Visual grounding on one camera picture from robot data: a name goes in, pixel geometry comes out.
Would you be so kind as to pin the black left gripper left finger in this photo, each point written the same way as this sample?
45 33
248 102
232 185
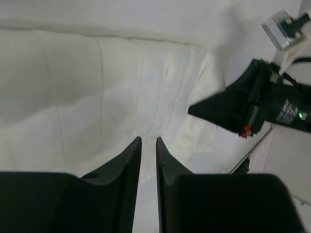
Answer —
102 201

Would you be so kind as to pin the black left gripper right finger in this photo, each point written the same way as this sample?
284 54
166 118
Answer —
221 203

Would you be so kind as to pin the white pleated skirt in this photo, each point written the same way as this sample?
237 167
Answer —
69 102

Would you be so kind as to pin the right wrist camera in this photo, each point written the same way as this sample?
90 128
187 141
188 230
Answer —
288 35

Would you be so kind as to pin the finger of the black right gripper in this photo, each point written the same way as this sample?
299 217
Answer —
227 109

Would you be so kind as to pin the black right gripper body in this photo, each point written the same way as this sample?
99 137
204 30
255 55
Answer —
279 99

